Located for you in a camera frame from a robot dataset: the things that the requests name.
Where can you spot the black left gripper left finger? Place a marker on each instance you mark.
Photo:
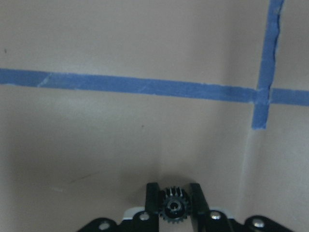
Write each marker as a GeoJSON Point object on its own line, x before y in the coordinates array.
{"type": "Point", "coordinates": [152, 207]}

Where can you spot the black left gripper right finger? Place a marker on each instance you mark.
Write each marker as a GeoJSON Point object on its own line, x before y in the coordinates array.
{"type": "Point", "coordinates": [199, 207]}

